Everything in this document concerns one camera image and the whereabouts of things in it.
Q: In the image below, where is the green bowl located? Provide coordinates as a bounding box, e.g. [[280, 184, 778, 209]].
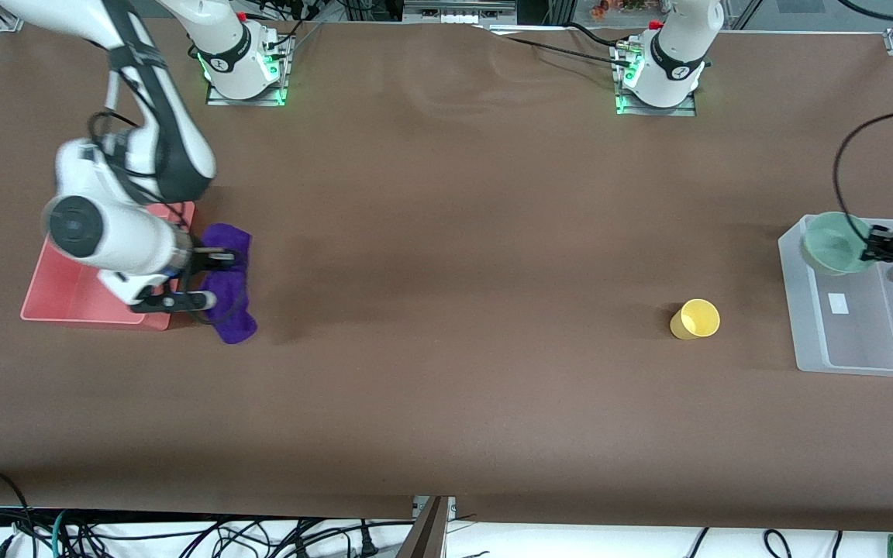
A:
[[802, 212, 877, 276]]

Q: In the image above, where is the purple cloth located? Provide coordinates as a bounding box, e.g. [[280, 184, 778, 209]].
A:
[[200, 223, 258, 345]]

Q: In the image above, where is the yellow cup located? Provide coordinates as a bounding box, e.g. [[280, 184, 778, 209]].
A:
[[669, 298, 721, 341]]

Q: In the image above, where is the clear plastic bin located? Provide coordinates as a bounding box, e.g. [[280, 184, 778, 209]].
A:
[[777, 215, 893, 378]]

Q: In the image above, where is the pink plastic bin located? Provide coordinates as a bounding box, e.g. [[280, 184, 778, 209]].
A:
[[20, 201, 196, 332]]

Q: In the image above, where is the brown table cover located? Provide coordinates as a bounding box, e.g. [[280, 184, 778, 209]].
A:
[[0, 15, 893, 532]]

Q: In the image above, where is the orange background item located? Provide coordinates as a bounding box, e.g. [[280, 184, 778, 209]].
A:
[[590, 0, 649, 21]]

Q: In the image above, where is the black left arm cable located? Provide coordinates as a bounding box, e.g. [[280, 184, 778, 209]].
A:
[[834, 107, 893, 237]]

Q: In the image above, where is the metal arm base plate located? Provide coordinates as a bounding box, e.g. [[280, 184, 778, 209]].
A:
[[206, 35, 294, 107], [613, 43, 699, 117]]

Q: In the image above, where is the black tangled floor cable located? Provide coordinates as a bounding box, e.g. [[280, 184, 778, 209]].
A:
[[67, 516, 416, 558]]

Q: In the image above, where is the teal floor cable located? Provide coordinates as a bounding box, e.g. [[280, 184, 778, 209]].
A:
[[50, 510, 72, 558]]

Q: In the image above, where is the metal table edge bracket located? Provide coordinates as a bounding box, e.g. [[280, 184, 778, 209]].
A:
[[398, 496, 457, 558]]

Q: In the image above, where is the black base power cable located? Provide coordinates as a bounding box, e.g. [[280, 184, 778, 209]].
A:
[[485, 22, 637, 69]]

